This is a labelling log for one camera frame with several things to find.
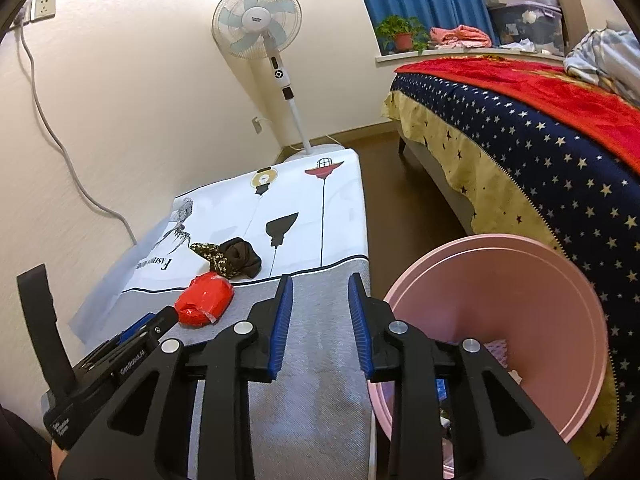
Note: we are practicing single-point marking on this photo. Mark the white wall socket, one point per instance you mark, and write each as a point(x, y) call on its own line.
point(42, 8)

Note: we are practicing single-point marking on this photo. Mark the white standing fan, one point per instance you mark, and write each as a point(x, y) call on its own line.
point(280, 67)

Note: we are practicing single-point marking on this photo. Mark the striped plaid duvet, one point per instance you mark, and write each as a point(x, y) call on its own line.
point(605, 60)

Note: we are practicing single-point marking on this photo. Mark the pink folded clothes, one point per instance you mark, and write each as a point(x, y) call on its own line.
point(460, 35)

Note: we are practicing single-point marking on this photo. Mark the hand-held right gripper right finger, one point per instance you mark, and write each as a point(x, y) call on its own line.
point(361, 330)

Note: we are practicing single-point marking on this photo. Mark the yellow star bedsheet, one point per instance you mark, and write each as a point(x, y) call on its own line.
point(490, 180)

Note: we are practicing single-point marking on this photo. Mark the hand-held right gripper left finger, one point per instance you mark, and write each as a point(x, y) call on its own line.
point(277, 330)

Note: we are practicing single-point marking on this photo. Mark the white wall plug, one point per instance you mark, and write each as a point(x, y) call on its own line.
point(257, 125)

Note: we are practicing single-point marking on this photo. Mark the pink plastic bin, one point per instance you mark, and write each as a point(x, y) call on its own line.
point(500, 285)

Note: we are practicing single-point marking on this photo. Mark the black sock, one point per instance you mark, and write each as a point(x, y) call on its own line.
point(242, 257)

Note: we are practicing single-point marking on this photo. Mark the wooden bookshelf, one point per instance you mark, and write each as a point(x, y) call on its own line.
point(570, 0)

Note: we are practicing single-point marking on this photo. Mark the camouflage patterned cloth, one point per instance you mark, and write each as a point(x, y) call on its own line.
point(212, 257)

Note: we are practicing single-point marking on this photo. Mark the potted green plant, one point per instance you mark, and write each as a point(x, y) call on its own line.
point(402, 32)

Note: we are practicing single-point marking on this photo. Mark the grey bed frame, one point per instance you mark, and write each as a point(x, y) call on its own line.
point(435, 180)

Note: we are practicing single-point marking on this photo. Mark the red gold blanket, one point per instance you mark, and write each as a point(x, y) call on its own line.
point(525, 90)

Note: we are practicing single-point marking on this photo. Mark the white cloth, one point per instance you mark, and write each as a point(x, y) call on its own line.
point(517, 45)

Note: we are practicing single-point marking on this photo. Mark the clear storage box purple lid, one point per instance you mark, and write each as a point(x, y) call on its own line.
point(525, 22)

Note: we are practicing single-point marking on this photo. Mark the red plastic packet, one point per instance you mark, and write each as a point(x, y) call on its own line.
point(205, 300)

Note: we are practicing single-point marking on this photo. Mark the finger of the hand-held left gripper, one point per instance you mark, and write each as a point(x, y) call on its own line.
point(150, 325)

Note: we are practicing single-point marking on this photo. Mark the printed white grey tablecloth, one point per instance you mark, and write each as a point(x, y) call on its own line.
point(310, 220)

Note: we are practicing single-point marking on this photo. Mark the bed with starry blanket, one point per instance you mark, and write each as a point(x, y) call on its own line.
point(550, 170)

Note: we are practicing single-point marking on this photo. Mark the blue mesh scrubber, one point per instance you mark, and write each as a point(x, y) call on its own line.
point(441, 390)

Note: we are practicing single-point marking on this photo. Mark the white window sill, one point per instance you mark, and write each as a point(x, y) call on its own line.
point(390, 58)

